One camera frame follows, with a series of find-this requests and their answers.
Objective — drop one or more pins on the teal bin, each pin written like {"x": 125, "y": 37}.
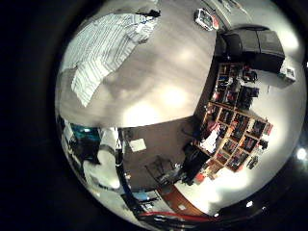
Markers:
{"x": 85, "y": 132}

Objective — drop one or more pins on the red and white device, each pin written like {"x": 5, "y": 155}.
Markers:
{"x": 206, "y": 19}

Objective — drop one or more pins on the white striped shirt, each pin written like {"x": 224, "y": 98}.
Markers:
{"x": 102, "y": 48}

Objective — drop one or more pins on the wooden cubby shelf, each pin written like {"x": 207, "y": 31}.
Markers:
{"x": 234, "y": 122}

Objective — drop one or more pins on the black case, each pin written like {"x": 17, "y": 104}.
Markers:
{"x": 194, "y": 163}

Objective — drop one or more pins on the black folding stand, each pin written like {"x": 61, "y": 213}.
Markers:
{"x": 159, "y": 170}

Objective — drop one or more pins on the small white box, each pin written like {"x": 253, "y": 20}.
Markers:
{"x": 287, "y": 74}

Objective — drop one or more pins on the white paper sheet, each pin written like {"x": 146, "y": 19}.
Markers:
{"x": 137, "y": 145}

